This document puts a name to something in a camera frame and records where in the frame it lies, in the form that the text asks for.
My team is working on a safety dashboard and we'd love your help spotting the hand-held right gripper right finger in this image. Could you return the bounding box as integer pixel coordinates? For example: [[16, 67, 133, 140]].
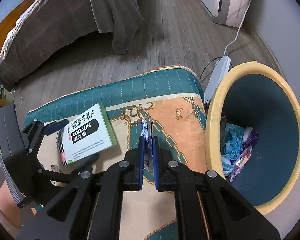
[[151, 136, 282, 240]]

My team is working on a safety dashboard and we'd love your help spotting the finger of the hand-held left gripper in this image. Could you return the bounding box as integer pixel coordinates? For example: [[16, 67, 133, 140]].
[[27, 153, 100, 188], [21, 118, 70, 155]]

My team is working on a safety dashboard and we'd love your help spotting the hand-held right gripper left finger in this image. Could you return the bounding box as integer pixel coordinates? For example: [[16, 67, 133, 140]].
[[16, 136, 144, 240]]

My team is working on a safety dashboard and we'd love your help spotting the blue white small packet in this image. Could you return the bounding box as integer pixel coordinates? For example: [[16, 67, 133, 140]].
[[140, 118, 153, 172]]

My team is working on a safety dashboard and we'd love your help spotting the white green medicine box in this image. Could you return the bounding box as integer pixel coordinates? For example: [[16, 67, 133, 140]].
[[57, 103, 118, 167]]

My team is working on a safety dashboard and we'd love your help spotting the blue face mask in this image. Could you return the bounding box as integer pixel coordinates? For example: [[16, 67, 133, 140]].
[[221, 155, 235, 175]]

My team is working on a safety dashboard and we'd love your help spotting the blue wrapper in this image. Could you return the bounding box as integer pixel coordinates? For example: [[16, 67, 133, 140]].
[[221, 122, 245, 157]]

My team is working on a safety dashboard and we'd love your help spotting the pink plastic wrapper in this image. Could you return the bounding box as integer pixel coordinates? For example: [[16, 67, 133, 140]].
[[229, 150, 253, 182]]

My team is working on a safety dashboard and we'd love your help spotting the purple plastic wrapper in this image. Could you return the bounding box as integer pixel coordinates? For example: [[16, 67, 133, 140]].
[[240, 131, 260, 155]]

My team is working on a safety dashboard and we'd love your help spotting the teal bin with yellow rim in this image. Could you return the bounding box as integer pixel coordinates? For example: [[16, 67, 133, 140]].
[[205, 61, 300, 216]]

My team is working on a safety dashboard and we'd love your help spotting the person's left forearm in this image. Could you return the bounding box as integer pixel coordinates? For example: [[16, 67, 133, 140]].
[[0, 180, 23, 239]]

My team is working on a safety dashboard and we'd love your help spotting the patterned quilted cushion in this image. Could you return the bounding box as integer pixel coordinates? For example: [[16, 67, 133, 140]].
[[24, 65, 210, 240]]

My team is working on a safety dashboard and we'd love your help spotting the white power strip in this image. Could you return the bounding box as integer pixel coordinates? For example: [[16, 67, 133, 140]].
[[204, 57, 232, 103]]

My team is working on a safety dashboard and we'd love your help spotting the black cable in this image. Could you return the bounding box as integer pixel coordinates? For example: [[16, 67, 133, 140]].
[[199, 57, 222, 80]]

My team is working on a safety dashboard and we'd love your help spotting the white power cable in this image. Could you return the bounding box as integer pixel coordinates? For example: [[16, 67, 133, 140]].
[[224, 0, 253, 58]]

